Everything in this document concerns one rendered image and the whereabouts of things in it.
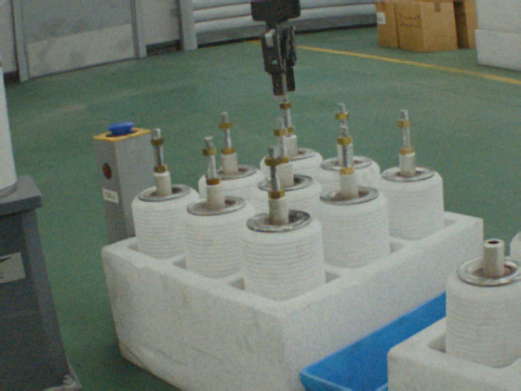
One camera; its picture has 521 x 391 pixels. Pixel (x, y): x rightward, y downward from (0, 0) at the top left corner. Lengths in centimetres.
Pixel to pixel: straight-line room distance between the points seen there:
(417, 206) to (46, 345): 54
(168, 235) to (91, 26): 506
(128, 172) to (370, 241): 43
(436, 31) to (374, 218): 387
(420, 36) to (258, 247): 395
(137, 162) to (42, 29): 481
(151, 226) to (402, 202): 33
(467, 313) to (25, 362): 63
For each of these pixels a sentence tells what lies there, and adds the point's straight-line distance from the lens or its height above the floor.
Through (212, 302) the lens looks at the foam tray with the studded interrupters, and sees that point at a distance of 101.
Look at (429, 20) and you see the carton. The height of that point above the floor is 19.
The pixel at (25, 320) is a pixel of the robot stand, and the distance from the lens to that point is 113.
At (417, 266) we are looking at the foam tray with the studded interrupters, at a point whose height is 16.
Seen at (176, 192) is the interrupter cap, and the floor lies 25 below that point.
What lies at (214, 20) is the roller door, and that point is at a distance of 635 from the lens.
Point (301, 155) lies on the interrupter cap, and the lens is 130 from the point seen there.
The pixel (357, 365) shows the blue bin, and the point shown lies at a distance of 98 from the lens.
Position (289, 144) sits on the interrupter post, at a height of 27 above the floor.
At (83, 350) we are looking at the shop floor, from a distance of 133.
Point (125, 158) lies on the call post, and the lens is 129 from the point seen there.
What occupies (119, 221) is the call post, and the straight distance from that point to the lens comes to 132.
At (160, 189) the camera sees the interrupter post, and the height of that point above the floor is 26.
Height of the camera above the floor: 54
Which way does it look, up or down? 16 degrees down
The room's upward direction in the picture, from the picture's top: 6 degrees counter-clockwise
